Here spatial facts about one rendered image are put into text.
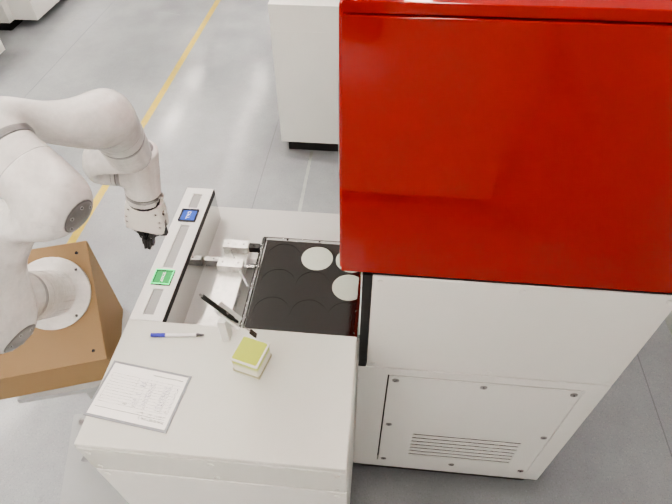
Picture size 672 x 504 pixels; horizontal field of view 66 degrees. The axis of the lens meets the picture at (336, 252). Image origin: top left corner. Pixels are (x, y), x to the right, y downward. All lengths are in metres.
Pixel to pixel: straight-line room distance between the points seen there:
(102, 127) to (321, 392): 0.77
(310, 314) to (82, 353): 0.61
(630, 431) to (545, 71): 1.95
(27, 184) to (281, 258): 0.96
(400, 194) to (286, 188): 2.31
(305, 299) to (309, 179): 1.87
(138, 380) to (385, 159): 0.83
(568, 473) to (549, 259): 1.39
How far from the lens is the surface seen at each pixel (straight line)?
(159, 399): 1.36
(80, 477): 2.45
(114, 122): 0.92
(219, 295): 1.60
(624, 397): 2.68
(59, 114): 0.90
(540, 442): 1.95
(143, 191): 1.29
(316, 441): 1.25
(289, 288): 1.56
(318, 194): 3.21
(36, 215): 0.85
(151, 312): 1.52
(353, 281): 1.57
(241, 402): 1.31
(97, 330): 1.52
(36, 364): 1.58
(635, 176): 1.05
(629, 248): 1.19
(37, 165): 0.85
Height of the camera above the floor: 2.12
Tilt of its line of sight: 48 degrees down
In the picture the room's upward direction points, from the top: 1 degrees counter-clockwise
